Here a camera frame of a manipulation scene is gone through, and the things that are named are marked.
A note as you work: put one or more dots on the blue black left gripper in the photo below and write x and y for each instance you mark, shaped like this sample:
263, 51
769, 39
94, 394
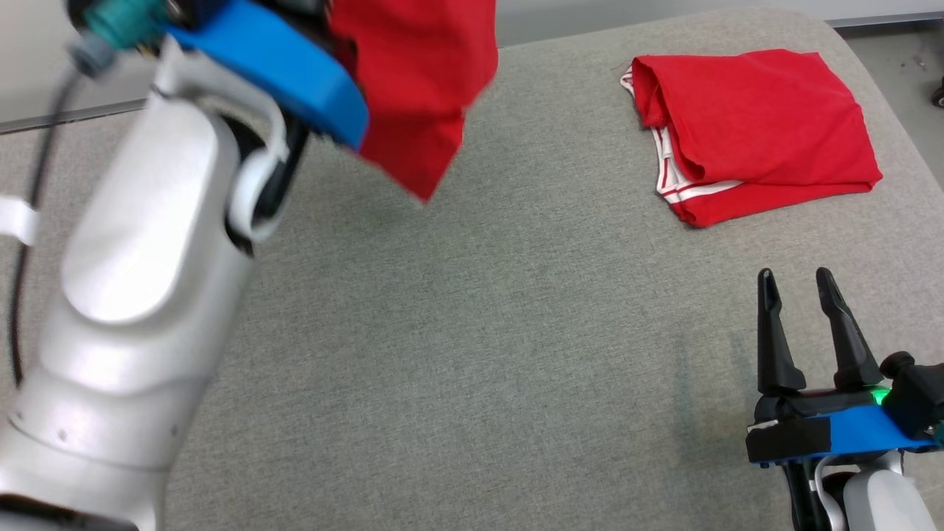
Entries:
287, 66

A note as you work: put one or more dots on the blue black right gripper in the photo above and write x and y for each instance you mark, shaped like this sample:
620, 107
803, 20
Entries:
833, 431

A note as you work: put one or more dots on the red garment with white band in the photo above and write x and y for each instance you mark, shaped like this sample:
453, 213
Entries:
420, 81

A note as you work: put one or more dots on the red white basketball jersey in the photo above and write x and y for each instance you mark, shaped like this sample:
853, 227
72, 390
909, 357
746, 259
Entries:
759, 125

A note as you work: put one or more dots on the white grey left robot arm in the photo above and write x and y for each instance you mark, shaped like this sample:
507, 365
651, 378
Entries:
140, 295

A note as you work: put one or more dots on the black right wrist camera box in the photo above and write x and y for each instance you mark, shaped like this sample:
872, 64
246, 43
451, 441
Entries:
918, 394

